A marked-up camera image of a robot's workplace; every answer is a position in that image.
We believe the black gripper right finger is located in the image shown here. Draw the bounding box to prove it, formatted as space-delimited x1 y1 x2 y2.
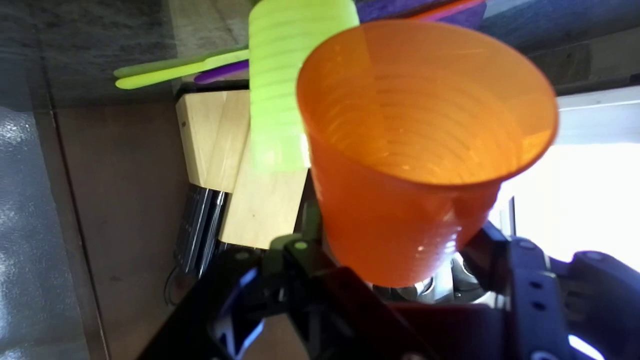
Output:
466 219 516 296

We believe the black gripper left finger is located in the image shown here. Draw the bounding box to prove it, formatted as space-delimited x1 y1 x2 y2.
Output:
268 232 325 270

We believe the orange plastic cup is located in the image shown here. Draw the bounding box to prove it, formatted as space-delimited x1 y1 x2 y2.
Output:
297 18 560 289

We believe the green plastic cup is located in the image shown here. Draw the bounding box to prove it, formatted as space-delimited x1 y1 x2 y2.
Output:
246 0 362 172

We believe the bright window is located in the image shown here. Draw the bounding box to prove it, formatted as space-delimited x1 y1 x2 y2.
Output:
492 84 640 268

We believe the light wooden knife block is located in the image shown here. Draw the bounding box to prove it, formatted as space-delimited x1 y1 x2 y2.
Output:
177 88 312 250

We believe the purple plastic utensil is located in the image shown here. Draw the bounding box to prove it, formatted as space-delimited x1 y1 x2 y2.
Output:
192 57 252 88

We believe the green plastic utensil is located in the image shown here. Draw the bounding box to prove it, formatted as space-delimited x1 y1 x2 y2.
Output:
112 46 252 92

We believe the stainless steel refrigerator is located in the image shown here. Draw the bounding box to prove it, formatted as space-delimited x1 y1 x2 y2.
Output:
0 97 93 360

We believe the black handled knife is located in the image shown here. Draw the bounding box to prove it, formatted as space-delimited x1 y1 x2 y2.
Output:
175 186 210 271
198 188 230 276

